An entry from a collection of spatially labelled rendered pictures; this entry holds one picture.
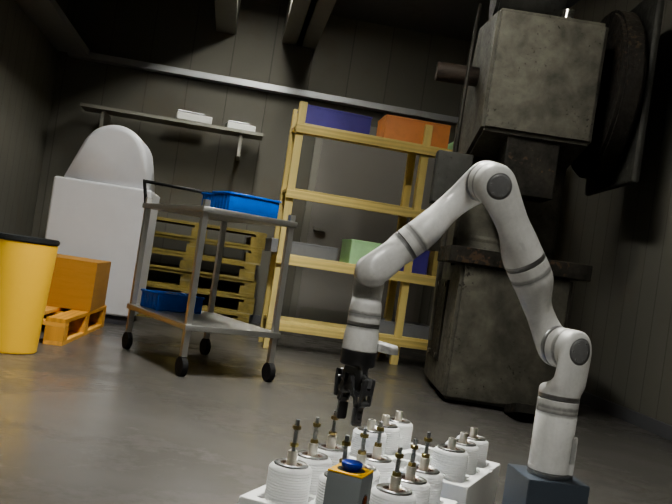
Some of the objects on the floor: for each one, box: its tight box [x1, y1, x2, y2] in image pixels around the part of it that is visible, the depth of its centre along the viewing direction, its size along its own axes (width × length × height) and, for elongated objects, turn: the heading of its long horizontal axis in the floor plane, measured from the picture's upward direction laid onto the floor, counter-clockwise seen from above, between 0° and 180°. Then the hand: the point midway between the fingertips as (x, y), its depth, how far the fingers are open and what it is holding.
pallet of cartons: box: [42, 254, 111, 346], centre depth 536 cm, size 133×93×48 cm
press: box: [424, 0, 665, 418], centre depth 522 cm, size 146×130×280 cm
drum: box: [0, 232, 60, 355], centre depth 435 cm, size 38×38×60 cm
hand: (348, 415), depth 175 cm, fingers open, 6 cm apart
